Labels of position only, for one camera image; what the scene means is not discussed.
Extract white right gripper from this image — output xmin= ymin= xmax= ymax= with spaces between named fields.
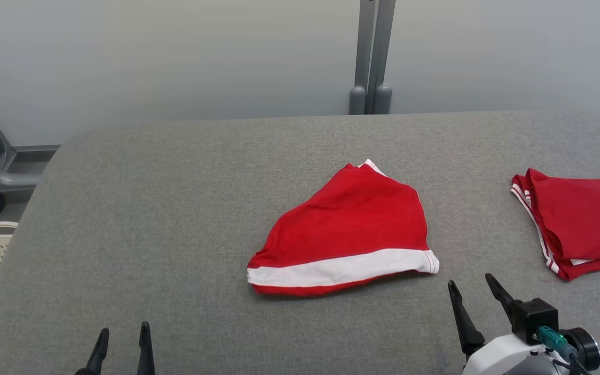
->
xmin=448 ymin=273 xmax=556 ymax=375

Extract grey metal double post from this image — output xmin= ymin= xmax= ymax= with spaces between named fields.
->
xmin=348 ymin=0 xmax=397 ymax=115

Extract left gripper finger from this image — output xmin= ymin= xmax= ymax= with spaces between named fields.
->
xmin=137 ymin=321 xmax=156 ymax=375
xmin=75 ymin=327 xmax=110 ymax=375

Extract red shorts with white band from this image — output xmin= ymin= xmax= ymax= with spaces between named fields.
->
xmin=247 ymin=159 xmax=440 ymax=297

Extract red white polo shirt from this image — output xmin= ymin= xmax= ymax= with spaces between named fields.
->
xmin=511 ymin=168 xmax=600 ymax=282

